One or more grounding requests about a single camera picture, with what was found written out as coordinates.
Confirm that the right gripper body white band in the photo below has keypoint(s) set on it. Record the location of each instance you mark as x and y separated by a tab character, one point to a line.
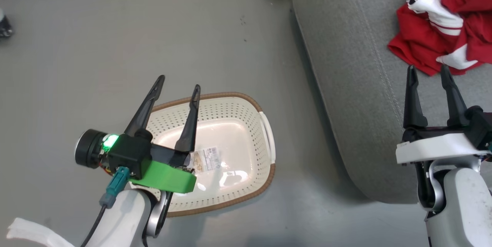
438	147

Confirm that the black caster on long bracket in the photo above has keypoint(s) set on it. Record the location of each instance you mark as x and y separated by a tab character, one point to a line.
4	26

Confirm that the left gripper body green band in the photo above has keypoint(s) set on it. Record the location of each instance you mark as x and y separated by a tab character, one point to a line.
165	178

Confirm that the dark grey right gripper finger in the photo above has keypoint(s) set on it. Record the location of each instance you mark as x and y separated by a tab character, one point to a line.
454	105
413	105

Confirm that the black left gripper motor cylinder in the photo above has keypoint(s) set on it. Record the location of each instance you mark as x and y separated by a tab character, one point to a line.
86	149

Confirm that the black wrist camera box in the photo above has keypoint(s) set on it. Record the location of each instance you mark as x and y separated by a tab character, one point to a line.
480	126
128	154

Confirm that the grey fabric sofa seat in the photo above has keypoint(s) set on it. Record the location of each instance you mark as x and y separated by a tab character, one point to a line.
346	66

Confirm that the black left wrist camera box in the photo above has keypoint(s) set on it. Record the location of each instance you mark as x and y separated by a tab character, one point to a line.
128	154

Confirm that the red jersey with white sleeves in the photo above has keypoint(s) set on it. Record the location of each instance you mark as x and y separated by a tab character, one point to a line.
419	35

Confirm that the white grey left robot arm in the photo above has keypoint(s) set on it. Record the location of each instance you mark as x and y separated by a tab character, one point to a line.
123	220

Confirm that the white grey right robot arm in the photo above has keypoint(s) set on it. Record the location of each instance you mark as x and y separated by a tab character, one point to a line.
461	201

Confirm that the paper label sticker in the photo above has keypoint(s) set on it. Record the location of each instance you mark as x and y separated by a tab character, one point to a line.
206	159

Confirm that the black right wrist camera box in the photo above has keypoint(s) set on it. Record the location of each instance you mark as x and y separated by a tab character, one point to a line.
480	126

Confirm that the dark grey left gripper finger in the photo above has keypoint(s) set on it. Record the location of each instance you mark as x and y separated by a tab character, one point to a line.
191	128
144	112

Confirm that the cream perforated laundry basket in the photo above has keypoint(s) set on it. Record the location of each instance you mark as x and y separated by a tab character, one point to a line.
230	131

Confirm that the plain red garment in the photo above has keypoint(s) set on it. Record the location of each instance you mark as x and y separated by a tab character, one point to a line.
476	5

